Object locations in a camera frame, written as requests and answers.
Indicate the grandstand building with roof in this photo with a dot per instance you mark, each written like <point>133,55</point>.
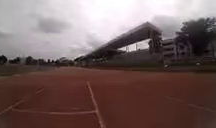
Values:
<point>129,43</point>

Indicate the red running track surface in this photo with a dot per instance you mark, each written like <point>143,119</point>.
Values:
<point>129,100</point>

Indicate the low fence along track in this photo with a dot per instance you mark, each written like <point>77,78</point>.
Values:
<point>156,65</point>

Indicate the grey multi-storey building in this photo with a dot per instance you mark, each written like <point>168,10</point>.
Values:
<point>171,50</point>

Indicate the row of distant trees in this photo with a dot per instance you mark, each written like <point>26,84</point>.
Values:
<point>29,61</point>

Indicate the large dark trees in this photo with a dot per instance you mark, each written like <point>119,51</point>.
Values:
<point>199,36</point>

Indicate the grass field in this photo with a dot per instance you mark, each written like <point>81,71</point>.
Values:
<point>12,70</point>

